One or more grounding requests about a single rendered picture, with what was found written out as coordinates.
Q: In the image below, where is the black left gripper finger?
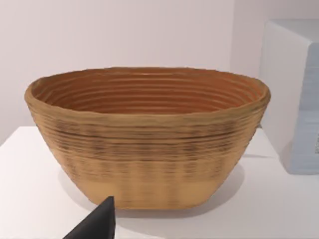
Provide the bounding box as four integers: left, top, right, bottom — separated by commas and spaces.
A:
62, 196, 116, 239

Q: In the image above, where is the brown woven basket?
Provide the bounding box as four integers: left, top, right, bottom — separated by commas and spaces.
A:
24, 66, 271, 210

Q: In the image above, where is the pale microwave oven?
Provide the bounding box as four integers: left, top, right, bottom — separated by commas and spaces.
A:
258, 19, 319, 176

